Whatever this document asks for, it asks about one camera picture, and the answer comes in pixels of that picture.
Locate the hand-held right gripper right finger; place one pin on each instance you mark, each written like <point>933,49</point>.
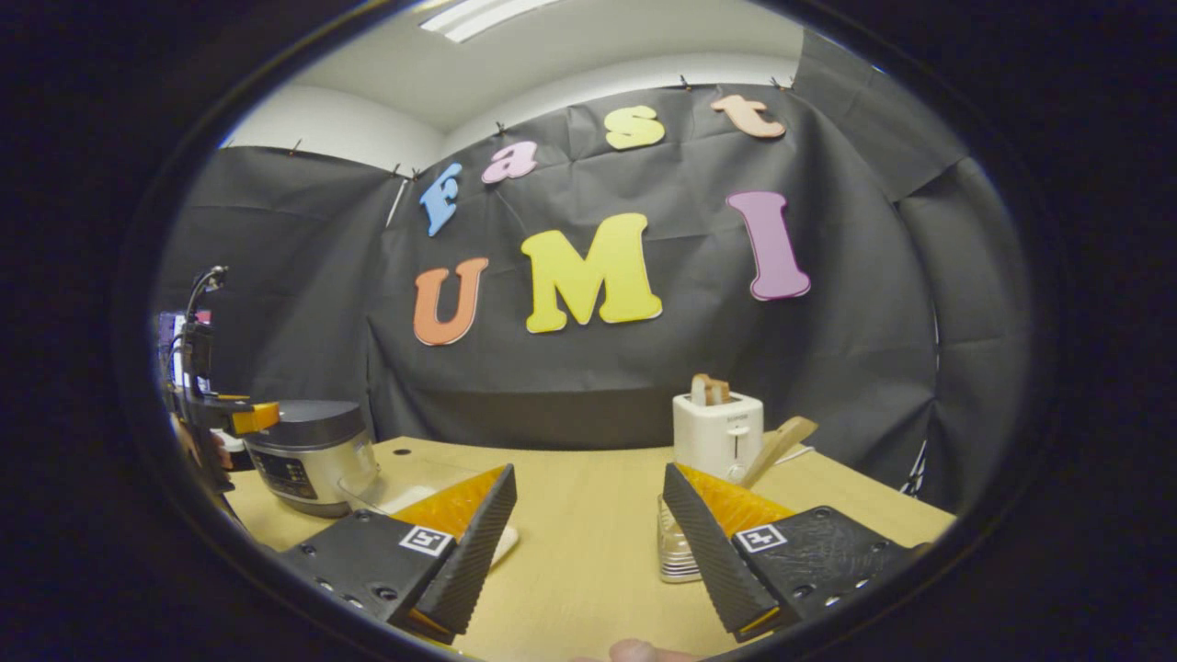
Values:
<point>713,561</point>

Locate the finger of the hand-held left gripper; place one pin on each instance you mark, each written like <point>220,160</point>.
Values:
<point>257,416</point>

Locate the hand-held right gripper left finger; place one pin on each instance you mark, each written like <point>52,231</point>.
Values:
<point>474,561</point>

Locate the black silver rice cooker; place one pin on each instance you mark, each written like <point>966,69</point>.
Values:
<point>313,460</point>

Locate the wooden spoon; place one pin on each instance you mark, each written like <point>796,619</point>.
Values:
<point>782,441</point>

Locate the computer monitor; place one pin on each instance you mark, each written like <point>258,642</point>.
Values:
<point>171,349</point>

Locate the white toaster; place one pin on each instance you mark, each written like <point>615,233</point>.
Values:
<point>717,432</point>

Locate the black white checkered panel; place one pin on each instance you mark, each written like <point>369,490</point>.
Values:
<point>916,469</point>

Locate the black backdrop cloth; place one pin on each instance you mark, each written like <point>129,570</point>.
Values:
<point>828,368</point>

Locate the ceiling light panel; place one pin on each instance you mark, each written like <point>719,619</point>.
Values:
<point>487,17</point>

